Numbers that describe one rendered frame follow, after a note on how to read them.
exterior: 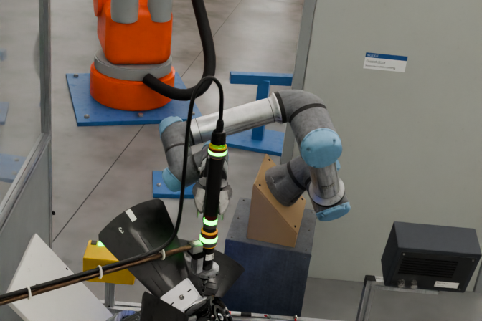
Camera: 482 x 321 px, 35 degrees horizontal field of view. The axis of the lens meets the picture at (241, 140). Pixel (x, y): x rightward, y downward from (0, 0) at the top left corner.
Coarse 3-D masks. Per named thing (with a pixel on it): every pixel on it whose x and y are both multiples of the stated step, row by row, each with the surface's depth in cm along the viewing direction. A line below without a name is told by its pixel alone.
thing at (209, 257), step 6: (222, 120) 178; (216, 126) 178; (222, 126) 178; (216, 132) 178; (222, 132) 179; (216, 138) 178; (222, 138) 178; (216, 144) 179; (222, 144) 179; (210, 252) 193; (204, 258) 193; (210, 258) 193; (204, 264) 194; (210, 264) 195; (204, 270) 195
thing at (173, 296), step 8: (184, 280) 194; (176, 288) 192; (184, 288) 193; (192, 288) 194; (168, 296) 191; (176, 296) 192; (184, 296) 193; (192, 296) 193; (176, 304) 191; (184, 304) 192; (192, 304) 193
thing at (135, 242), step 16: (144, 208) 197; (160, 208) 200; (112, 224) 189; (128, 224) 192; (144, 224) 194; (160, 224) 196; (112, 240) 188; (128, 240) 190; (144, 240) 192; (160, 240) 194; (176, 240) 197; (128, 256) 189; (176, 256) 195; (144, 272) 190; (160, 272) 191; (176, 272) 193; (160, 288) 190
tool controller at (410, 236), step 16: (400, 224) 235; (416, 224) 236; (400, 240) 230; (416, 240) 231; (432, 240) 231; (448, 240) 232; (464, 240) 233; (384, 256) 243; (400, 256) 230; (416, 256) 230; (432, 256) 229; (448, 256) 229; (464, 256) 229; (480, 256) 229; (384, 272) 241; (400, 272) 235; (416, 272) 234; (432, 272) 234; (448, 272) 234; (464, 272) 234; (416, 288) 237; (432, 288) 240; (448, 288) 239; (464, 288) 239
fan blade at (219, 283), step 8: (184, 240) 222; (184, 256) 217; (216, 256) 222; (224, 256) 224; (224, 264) 219; (232, 264) 222; (240, 264) 225; (192, 272) 212; (224, 272) 216; (232, 272) 218; (240, 272) 221; (192, 280) 209; (200, 280) 209; (208, 280) 210; (216, 280) 211; (224, 280) 212; (232, 280) 214; (200, 288) 206; (208, 288) 207; (216, 288) 207; (224, 288) 209; (216, 296) 204
